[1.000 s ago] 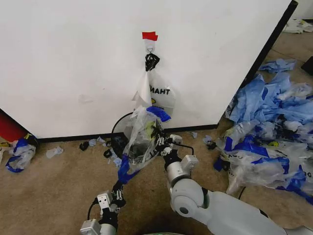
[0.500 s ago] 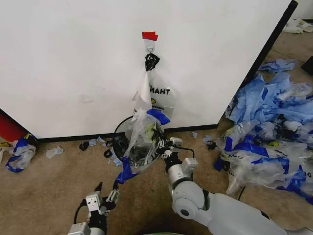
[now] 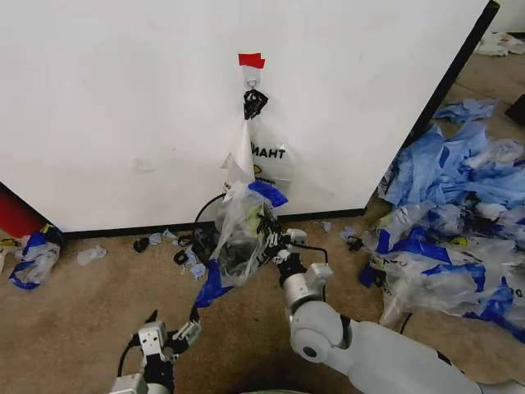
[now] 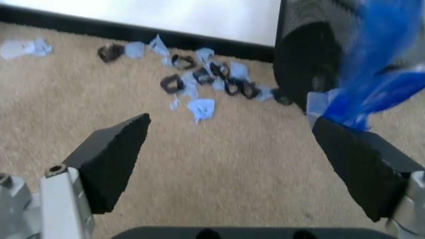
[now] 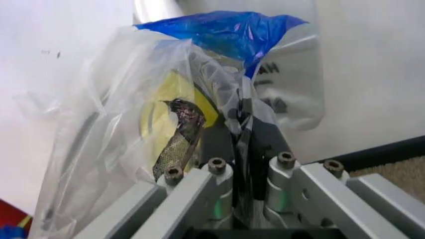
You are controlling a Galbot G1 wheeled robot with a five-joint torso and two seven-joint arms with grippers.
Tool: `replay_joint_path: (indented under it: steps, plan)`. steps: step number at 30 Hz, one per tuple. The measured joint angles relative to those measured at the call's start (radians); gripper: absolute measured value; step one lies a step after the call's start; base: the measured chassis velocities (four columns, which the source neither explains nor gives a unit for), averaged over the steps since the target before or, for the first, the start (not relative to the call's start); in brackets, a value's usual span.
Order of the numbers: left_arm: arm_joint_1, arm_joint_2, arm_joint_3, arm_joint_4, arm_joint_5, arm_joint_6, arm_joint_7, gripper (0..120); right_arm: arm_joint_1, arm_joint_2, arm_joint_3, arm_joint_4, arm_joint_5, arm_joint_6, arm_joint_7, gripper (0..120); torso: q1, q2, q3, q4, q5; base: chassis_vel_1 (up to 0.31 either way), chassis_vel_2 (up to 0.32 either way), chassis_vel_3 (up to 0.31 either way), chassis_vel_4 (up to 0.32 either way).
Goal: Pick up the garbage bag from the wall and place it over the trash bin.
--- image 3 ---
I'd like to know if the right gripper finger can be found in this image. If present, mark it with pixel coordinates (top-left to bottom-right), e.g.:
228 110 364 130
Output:
257 204 283 249
256 245 291 268

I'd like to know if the clear blue-trimmed garbage bag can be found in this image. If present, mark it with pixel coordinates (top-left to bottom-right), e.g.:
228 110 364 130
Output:
192 180 290 309

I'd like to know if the clear printed garbage bag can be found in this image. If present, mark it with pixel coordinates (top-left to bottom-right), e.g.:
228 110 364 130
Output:
219 89 297 202

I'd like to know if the crumpled clear blue bag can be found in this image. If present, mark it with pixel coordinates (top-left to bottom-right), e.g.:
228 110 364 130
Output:
8 224 65 291

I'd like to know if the clear blue printed bag pile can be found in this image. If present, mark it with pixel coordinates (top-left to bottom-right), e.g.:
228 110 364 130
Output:
359 200 525 332

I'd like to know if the blue plastic bag heap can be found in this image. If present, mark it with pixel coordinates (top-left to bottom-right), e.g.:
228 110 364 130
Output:
383 121 525 214

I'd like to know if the crumpled blue plastic bag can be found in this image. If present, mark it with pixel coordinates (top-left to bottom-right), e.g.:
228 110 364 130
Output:
434 98 498 124

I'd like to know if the white printed plastic bag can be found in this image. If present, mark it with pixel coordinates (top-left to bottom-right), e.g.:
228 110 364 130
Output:
477 31 525 57

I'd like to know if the clear plastic scrap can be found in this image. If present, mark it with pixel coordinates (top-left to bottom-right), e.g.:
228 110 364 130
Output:
76 245 108 267

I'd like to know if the robot front shell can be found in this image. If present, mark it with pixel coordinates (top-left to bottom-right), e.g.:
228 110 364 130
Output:
232 382 307 394

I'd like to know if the white yellow plastic scrap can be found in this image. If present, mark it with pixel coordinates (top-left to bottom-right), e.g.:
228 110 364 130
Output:
0 236 20 276

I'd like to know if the red object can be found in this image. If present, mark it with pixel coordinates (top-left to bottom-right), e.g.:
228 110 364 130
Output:
0 182 44 239

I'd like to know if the red tape strip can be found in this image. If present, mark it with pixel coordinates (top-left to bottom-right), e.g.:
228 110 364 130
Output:
237 52 267 70

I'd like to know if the black flat object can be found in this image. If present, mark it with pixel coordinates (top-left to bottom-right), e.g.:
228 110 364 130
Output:
503 93 525 124

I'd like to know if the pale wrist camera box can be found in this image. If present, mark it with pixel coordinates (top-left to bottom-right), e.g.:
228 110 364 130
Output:
285 228 308 249
138 321 168 355

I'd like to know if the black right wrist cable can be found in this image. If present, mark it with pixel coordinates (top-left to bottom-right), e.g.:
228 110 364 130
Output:
291 242 331 300

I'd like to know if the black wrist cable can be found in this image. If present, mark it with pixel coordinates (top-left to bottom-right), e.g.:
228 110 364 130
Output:
291 242 331 300
116 337 143 378

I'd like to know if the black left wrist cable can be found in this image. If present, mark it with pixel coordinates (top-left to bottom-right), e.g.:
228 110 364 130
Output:
116 337 143 378

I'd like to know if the white adhesive wall hook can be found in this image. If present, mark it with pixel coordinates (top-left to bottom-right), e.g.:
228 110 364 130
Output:
241 65 263 90

